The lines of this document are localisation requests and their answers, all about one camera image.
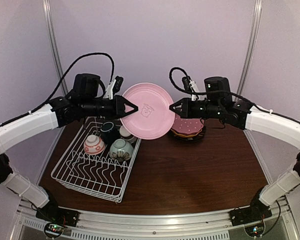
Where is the dark pink polka dot plate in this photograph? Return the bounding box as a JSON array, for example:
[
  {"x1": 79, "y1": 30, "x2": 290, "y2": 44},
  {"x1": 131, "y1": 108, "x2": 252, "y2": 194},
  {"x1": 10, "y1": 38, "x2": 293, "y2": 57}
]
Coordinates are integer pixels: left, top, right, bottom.
[{"x1": 171, "y1": 117, "x2": 204, "y2": 134}]

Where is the yellow polka dot plate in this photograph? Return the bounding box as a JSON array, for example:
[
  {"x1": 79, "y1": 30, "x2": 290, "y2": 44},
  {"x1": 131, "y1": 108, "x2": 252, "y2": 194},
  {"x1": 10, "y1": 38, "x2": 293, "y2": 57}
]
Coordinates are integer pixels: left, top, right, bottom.
[{"x1": 170, "y1": 127, "x2": 206, "y2": 138}]

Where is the light pink plate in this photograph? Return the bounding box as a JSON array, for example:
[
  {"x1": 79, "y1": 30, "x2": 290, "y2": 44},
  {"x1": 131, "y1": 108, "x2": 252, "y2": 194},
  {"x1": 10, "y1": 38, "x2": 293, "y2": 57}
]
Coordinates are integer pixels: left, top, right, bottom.
[{"x1": 120, "y1": 82, "x2": 176, "y2": 140}]

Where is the black rimmed cream plate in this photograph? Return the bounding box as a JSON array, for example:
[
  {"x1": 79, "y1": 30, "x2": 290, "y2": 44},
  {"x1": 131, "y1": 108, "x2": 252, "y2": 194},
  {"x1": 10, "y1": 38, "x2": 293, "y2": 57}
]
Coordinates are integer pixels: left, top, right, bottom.
[{"x1": 168, "y1": 127, "x2": 207, "y2": 142}]

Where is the white and brown cup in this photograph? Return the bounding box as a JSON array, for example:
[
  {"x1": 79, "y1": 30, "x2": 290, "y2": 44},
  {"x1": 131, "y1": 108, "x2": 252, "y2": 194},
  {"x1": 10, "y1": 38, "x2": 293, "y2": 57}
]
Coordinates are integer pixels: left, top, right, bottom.
[{"x1": 119, "y1": 125, "x2": 137, "y2": 144}]

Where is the dark green mug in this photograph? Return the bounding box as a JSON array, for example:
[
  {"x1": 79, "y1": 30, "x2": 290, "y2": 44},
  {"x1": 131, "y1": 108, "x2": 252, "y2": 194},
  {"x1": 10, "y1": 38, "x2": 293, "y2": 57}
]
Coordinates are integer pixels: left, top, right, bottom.
[{"x1": 100, "y1": 121, "x2": 121, "y2": 145}]

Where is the light blue bowl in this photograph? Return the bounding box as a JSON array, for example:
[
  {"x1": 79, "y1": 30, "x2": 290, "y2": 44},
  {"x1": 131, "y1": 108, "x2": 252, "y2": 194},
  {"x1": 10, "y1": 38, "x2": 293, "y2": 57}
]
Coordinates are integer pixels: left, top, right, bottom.
[{"x1": 109, "y1": 138, "x2": 134, "y2": 163}]

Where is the white bowl red pattern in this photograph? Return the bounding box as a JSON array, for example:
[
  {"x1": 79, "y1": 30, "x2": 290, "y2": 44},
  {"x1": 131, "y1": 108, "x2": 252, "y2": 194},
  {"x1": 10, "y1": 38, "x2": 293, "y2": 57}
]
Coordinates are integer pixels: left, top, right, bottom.
[{"x1": 83, "y1": 134, "x2": 106, "y2": 155}]

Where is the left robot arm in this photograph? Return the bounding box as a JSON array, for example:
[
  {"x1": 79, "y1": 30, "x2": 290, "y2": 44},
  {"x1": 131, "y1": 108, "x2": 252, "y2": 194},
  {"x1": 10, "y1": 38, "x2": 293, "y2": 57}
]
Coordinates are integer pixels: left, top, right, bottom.
[{"x1": 0, "y1": 73, "x2": 139, "y2": 222}]

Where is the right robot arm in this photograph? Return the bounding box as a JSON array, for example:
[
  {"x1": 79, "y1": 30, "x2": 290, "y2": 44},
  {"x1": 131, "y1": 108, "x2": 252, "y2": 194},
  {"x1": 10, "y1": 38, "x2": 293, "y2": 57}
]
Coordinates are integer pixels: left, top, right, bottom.
[{"x1": 169, "y1": 76, "x2": 300, "y2": 221}]

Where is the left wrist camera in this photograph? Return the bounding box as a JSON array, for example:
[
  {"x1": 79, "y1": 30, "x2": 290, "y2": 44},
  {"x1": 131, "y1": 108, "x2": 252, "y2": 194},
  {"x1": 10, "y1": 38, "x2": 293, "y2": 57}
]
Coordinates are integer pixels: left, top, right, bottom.
[{"x1": 103, "y1": 76, "x2": 124, "y2": 100}]

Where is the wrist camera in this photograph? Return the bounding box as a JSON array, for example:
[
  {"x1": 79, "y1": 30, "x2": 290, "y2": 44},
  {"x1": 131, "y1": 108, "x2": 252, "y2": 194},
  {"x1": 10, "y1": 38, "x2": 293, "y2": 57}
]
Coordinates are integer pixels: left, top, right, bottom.
[
  {"x1": 181, "y1": 76, "x2": 200, "y2": 101},
  {"x1": 103, "y1": 76, "x2": 124, "y2": 100}
]

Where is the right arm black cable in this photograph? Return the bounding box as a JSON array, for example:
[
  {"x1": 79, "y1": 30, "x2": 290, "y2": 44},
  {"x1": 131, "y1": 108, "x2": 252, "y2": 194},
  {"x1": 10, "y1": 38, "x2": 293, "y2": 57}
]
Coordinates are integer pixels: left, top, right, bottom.
[{"x1": 168, "y1": 66, "x2": 300, "y2": 126}]

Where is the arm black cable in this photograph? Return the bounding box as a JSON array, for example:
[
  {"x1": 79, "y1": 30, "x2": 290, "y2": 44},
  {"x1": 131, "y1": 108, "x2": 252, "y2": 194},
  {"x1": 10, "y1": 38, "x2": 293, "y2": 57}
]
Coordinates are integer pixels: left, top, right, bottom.
[
  {"x1": 0, "y1": 52, "x2": 116, "y2": 126},
  {"x1": 168, "y1": 66, "x2": 300, "y2": 126}
]

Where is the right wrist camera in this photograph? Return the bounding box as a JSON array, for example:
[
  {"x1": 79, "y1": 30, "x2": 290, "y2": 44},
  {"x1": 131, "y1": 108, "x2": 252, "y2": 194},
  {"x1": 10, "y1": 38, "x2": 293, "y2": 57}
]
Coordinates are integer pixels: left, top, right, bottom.
[{"x1": 181, "y1": 76, "x2": 200, "y2": 101}]

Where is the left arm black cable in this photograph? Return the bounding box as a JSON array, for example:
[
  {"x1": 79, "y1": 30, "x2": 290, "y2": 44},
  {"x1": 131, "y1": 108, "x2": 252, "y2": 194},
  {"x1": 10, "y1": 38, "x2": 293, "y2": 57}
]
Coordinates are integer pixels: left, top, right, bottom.
[{"x1": 0, "y1": 52, "x2": 116, "y2": 126}]

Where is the white wire dish rack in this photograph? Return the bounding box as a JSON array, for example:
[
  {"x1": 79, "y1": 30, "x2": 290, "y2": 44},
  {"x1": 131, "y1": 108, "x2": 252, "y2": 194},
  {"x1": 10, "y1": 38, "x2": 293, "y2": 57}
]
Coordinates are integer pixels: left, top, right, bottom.
[{"x1": 50, "y1": 117, "x2": 141, "y2": 203}]

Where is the right aluminium frame post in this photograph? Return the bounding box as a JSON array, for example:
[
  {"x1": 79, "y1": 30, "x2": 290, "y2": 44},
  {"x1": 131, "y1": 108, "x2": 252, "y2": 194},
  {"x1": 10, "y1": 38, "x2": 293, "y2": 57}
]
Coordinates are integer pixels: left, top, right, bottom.
[{"x1": 236, "y1": 0, "x2": 263, "y2": 95}]

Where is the aluminium frame post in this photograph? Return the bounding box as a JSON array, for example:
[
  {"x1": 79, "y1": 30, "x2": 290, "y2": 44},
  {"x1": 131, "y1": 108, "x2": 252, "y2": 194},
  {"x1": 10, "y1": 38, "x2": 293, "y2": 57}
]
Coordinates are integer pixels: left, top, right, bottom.
[
  {"x1": 236, "y1": 0, "x2": 263, "y2": 95},
  {"x1": 41, "y1": 0, "x2": 71, "y2": 93}
]

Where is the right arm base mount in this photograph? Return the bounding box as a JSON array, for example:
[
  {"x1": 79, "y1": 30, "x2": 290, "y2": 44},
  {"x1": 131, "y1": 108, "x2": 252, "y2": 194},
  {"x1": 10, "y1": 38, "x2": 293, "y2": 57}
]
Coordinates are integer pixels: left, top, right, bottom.
[{"x1": 229, "y1": 188, "x2": 272, "y2": 226}]

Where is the left aluminium frame post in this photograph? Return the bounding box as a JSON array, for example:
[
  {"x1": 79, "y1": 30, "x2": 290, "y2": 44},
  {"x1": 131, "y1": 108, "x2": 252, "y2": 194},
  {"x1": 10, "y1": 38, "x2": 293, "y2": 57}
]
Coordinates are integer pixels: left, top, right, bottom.
[{"x1": 41, "y1": 0, "x2": 71, "y2": 93}]

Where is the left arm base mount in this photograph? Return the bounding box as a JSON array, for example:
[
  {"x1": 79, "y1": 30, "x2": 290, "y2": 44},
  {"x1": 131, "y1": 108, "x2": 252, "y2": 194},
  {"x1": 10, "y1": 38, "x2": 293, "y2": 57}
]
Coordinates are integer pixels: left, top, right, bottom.
[{"x1": 35, "y1": 196, "x2": 80, "y2": 227}]

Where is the aluminium front rail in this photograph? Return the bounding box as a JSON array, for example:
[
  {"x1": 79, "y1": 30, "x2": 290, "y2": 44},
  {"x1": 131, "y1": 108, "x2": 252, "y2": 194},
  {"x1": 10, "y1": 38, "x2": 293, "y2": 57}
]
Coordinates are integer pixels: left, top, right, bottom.
[{"x1": 8, "y1": 198, "x2": 300, "y2": 240}]

